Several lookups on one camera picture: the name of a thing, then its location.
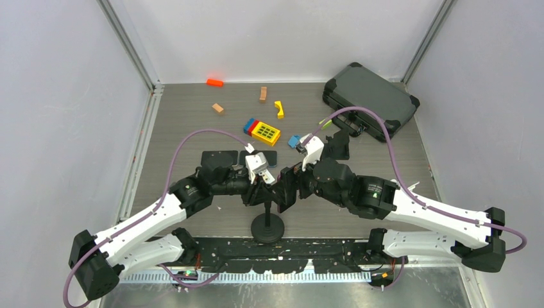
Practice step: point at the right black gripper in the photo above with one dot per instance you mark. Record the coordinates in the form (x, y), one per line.
(322, 157)

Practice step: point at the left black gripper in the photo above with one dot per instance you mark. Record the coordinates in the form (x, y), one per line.
(263, 190)

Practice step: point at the purple phone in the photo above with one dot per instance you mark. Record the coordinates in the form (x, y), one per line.
(287, 188)

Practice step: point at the black round-base pole stand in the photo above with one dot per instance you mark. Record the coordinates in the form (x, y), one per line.
(267, 228)

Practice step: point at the silver phone black screen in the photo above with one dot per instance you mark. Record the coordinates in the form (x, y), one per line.
(222, 158)

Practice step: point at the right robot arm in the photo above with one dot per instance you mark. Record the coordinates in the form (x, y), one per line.
(472, 237)

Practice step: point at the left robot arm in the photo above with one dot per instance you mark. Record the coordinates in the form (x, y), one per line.
(99, 261)

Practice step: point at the black folding phone stand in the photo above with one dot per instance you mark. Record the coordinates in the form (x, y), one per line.
(337, 146)

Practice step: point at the small blue block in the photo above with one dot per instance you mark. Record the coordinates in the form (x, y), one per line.
(294, 141)

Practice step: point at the green block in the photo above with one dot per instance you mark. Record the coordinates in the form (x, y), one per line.
(325, 123)

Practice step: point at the yellow red blue block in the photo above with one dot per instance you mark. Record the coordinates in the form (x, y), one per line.
(262, 132)

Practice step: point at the yellow curved block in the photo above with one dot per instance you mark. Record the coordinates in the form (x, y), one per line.
(280, 110)

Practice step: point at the tan wooden block upright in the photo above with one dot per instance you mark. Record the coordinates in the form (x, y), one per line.
(263, 94)

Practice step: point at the black hard case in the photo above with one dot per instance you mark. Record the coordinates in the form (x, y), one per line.
(358, 86)

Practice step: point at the orange red block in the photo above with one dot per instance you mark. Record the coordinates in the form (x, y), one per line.
(215, 83)

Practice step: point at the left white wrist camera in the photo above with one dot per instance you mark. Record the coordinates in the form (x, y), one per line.
(257, 165)

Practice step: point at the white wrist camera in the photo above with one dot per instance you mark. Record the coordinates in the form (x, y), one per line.
(312, 147)
(257, 165)

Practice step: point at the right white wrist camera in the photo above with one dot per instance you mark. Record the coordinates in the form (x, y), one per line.
(312, 147)

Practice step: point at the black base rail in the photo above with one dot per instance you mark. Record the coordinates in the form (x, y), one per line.
(244, 255)

